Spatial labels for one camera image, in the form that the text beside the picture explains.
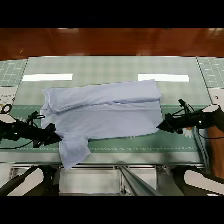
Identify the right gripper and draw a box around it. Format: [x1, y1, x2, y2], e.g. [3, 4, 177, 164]
[156, 113, 185, 135]

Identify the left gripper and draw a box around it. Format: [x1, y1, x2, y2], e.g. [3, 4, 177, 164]
[32, 122, 64, 148]

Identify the light blue shirt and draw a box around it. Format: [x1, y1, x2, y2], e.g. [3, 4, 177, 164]
[39, 79, 164, 170]

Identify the black cable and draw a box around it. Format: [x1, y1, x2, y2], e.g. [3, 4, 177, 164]
[196, 128, 224, 141]

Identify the silver frame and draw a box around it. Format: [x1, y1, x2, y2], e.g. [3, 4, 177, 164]
[0, 161, 224, 197]

